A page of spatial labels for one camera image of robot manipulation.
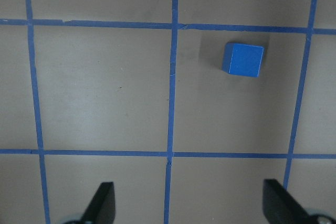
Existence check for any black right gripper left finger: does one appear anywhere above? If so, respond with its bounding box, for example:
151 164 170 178
80 182 116 224

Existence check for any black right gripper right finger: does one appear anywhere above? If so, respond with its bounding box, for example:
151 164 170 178
262 179 315 224

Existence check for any blue wooden block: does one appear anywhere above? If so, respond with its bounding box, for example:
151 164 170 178
222 42 264 78

